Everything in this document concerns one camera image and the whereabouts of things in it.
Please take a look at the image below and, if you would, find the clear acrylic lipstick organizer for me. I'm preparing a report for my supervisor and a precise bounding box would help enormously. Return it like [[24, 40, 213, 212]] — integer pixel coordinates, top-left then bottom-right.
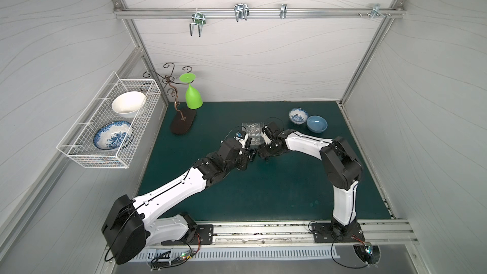
[[242, 122, 266, 145]]

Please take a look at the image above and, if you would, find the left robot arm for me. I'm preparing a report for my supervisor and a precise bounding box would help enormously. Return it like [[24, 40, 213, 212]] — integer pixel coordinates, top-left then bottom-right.
[[101, 134, 252, 265]]

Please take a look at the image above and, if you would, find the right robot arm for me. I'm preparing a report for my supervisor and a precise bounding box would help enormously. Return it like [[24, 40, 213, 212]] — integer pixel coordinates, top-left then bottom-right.
[[257, 123, 363, 235]]

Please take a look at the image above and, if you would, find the small blue patterned bowl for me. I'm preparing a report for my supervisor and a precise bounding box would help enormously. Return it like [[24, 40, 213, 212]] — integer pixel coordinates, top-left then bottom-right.
[[289, 107, 309, 125]]

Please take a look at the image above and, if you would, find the light blue bowl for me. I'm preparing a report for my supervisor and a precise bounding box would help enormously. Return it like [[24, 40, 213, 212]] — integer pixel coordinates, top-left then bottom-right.
[[306, 115, 328, 133]]

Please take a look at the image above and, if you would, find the dark metal cup stand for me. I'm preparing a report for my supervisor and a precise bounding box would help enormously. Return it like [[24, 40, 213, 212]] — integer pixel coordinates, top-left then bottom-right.
[[143, 62, 197, 135]]

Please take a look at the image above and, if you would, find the green plastic goblet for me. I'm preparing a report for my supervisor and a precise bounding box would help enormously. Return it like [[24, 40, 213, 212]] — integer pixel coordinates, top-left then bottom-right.
[[179, 73, 203, 110]]

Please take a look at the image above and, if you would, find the white bowl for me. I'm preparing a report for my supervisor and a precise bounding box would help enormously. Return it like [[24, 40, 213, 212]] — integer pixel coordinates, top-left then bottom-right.
[[111, 91, 146, 119]]

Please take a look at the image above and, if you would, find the blue patterned plate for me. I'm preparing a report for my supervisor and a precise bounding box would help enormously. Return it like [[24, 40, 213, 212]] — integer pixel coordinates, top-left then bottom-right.
[[93, 121, 133, 150]]

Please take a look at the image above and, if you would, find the aluminium crossbar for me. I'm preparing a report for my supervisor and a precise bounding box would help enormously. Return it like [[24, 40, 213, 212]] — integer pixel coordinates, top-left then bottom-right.
[[114, 7, 407, 20]]

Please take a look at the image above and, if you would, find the white vented strip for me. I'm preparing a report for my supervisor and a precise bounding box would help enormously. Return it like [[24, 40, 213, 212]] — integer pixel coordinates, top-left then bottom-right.
[[131, 246, 341, 263]]

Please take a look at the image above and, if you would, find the metal double hook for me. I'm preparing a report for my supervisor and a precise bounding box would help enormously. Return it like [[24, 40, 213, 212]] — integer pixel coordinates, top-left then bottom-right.
[[234, 3, 250, 22]]

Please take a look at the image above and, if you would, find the metal hook with green clip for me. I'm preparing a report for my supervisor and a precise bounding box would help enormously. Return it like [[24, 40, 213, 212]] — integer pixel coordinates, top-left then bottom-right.
[[189, 11, 206, 37]]

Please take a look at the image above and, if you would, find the round electronics board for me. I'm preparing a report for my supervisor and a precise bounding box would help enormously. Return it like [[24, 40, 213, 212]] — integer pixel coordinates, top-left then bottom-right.
[[353, 243, 381, 266]]

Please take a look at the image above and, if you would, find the metal hook at right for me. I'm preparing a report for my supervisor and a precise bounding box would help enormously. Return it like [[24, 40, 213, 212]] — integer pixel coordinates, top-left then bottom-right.
[[366, 4, 391, 19]]

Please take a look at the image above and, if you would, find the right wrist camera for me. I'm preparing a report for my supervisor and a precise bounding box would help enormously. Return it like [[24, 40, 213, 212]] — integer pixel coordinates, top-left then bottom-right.
[[261, 129, 271, 145]]

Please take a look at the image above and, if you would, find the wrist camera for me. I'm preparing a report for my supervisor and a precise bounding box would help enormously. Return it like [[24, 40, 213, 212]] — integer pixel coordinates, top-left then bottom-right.
[[261, 129, 271, 145], [234, 129, 247, 141]]

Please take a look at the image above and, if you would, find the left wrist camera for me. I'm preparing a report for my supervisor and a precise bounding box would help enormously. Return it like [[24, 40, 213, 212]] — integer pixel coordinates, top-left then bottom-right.
[[234, 129, 247, 141]]

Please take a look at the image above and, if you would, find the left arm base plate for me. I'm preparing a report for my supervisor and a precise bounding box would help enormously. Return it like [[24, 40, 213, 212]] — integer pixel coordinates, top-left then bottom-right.
[[161, 224, 214, 246]]

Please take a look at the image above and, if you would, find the right black cable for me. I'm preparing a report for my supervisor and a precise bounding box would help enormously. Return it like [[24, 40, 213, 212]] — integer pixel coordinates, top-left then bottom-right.
[[307, 217, 369, 270]]

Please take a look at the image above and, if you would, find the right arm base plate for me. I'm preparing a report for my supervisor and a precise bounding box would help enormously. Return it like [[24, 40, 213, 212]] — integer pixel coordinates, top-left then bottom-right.
[[308, 221, 366, 244]]

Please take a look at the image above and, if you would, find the white wire basket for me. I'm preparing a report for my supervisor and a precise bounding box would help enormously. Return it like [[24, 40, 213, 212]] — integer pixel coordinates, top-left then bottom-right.
[[57, 72, 161, 169]]

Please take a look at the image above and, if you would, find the left cable bundle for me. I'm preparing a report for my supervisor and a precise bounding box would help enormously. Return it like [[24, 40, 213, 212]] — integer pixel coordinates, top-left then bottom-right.
[[149, 231, 202, 271]]

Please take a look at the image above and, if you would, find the small metal bracket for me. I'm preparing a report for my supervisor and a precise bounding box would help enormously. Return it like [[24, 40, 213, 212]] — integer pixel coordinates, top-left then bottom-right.
[[280, 4, 287, 20]]

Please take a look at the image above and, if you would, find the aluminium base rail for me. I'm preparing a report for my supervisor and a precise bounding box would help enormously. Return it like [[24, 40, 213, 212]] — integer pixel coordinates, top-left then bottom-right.
[[146, 219, 418, 247]]

